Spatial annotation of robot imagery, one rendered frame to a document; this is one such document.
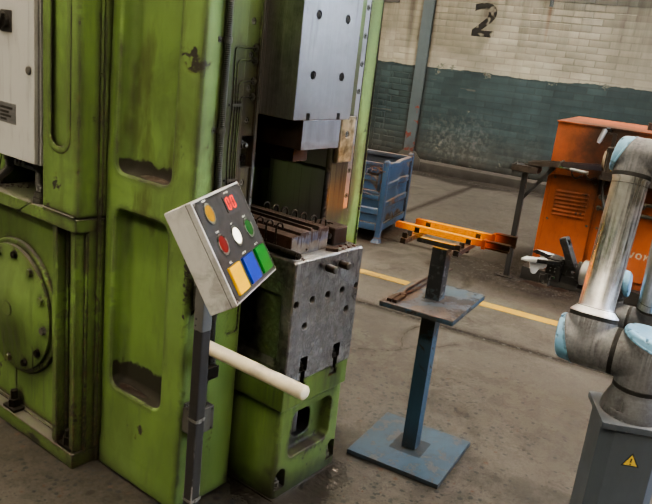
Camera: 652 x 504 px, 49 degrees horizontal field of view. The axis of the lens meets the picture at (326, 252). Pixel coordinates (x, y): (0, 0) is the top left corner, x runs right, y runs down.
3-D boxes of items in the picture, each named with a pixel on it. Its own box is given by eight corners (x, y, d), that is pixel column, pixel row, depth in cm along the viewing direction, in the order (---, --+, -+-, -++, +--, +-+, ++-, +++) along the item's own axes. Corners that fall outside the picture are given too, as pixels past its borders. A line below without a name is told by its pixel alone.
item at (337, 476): (379, 479, 279) (379, 477, 278) (281, 551, 234) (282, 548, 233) (302, 439, 301) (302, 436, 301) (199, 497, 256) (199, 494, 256)
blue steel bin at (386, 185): (405, 227, 687) (416, 153, 667) (378, 244, 616) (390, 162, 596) (294, 204, 730) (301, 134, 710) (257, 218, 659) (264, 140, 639)
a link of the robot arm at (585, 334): (602, 375, 219) (668, 136, 214) (546, 357, 227) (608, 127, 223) (609, 371, 232) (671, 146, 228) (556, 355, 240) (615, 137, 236)
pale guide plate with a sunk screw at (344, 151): (351, 161, 272) (356, 116, 267) (337, 163, 265) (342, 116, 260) (346, 160, 273) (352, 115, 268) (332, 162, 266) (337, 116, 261)
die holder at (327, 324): (349, 357, 273) (363, 245, 260) (284, 387, 243) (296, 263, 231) (243, 313, 304) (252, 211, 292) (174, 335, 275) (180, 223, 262)
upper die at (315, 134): (338, 147, 243) (341, 119, 240) (300, 150, 227) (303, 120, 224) (248, 128, 266) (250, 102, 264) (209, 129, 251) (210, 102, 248)
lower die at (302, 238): (326, 247, 252) (329, 224, 250) (289, 256, 237) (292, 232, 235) (241, 220, 276) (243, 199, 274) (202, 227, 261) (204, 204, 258)
